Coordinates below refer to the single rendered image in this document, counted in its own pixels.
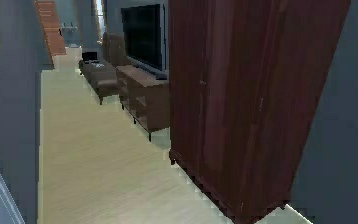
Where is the window with curtains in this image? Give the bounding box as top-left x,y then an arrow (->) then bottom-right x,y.
92,0 -> 107,36

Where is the brown armchair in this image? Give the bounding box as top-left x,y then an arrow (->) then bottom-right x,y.
101,31 -> 132,68

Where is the small black box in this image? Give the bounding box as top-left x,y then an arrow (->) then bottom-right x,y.
81,51 -> 100,63

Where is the brown wooden television stand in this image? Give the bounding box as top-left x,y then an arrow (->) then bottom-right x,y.
115,64 -> 172,143

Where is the black flat television set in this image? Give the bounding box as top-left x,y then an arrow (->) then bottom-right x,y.
120,3 -> 170,81

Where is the dark red wooden wardrobe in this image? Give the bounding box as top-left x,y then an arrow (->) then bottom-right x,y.
167,0 -> 352,224

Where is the orange wooden room door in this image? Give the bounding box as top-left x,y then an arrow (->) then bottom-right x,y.
33,0 -> 67,57

